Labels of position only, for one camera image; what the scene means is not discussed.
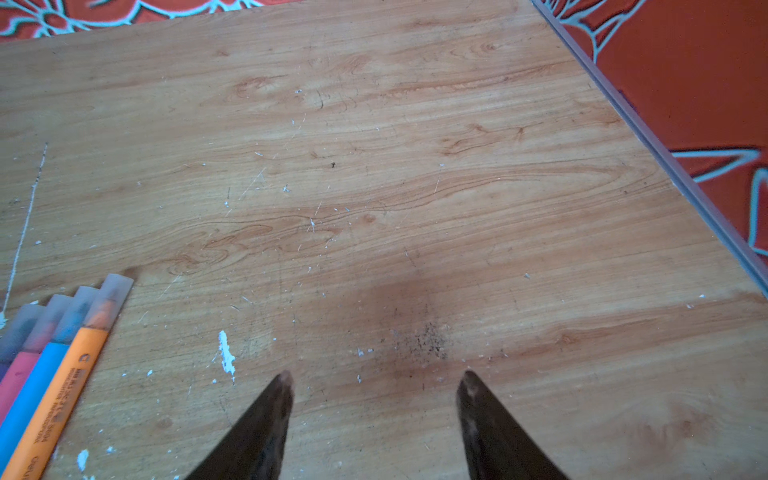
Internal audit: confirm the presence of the clear pen cap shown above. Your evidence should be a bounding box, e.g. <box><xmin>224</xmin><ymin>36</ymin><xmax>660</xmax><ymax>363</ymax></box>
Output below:
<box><xmin>83</xmin><ymin>274</ymin><xmax>134</xmax><ymax>331</ymax></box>
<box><xmin>0</xmin><ymin>304</ymin><xmax>44</xmax><ymax>379</ymax></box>
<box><xmin>22</xmin><ymin>294</ymin><xmax>73</xmax><ymax>353</ymax></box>
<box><xmin>51</xmin><ymin>286</ymin><xmax>99</xmax><ymax>345</ymax></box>

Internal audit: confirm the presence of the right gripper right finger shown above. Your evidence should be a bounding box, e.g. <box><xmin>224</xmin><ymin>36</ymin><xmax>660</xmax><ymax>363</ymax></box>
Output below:
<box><xmin>456</xmin><ymin>370</ymin><xmax>566</xmax><ymax>479</ymax></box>

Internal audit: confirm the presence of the pink pen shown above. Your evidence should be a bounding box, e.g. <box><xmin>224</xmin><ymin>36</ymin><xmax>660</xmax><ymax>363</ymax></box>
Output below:
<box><xmin>0</xmin><ymin>351</ymin><xmax>41</xmax><ymax>421</ymax></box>

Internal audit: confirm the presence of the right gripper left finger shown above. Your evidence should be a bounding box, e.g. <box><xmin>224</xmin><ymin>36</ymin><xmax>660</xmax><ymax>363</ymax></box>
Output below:
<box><xmin>188</xmin><ymin>370</ymin><xmax>294</xmax><ymax>480</ymax></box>

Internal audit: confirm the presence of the blue pen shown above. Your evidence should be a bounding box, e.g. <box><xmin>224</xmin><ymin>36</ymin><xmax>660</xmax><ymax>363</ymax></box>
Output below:
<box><xmin>1</xmin><ymin>342</ymin><xmax>70</xmax><ymax>473</ymax></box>

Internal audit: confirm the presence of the orange pen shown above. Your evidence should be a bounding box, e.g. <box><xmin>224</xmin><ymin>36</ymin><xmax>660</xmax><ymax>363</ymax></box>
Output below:
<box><xmin>2</xmin><ymin>327</ymin><xmax>109</xmax><ymax>479</ymax></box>

